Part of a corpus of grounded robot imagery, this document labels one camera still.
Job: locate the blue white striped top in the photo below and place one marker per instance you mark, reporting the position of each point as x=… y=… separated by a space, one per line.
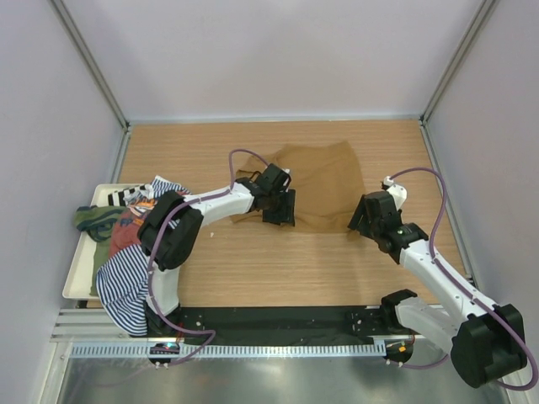
x=122 y=283

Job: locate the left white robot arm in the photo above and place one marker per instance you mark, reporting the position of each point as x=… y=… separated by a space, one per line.
x=169 y=232

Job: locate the aluminium front rail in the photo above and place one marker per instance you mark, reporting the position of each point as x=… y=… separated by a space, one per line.
x=87 y=325

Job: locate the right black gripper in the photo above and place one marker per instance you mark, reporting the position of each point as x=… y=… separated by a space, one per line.
x=362 y=226

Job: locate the left aluminium frame post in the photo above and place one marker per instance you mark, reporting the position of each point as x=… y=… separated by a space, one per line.
x=82 y=48

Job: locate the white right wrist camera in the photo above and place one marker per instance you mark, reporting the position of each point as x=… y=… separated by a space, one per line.
x=397 y=191

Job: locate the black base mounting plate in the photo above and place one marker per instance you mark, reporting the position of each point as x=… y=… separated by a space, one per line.
x=298 y=326

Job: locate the aluminium frame post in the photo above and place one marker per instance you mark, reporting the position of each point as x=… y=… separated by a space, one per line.
x=465 y=45
x=82 y=48

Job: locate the black white striped top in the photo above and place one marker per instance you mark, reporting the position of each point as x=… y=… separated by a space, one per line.
x=128 y=196

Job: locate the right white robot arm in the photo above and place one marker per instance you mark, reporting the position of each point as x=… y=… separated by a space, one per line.
x=483 y=339

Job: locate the olive green tank top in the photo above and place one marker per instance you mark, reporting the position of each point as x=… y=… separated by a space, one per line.
x=98 y=223

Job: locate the white plastic tray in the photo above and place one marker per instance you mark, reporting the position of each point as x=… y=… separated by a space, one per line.
x=80 y=275

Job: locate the red graphic tank top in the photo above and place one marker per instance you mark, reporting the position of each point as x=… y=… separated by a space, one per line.
x=126 y=228

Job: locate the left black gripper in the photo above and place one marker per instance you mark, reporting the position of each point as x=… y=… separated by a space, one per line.
x=286 y=214

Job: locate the tan brown tank top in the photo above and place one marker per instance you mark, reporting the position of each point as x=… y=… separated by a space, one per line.
x=328 y=184

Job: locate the slotted grey cable duct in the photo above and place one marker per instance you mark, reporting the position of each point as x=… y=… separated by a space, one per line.
x=166 y=350

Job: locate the right aluminium frame post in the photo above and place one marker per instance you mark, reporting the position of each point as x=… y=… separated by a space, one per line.
x=465 y=45

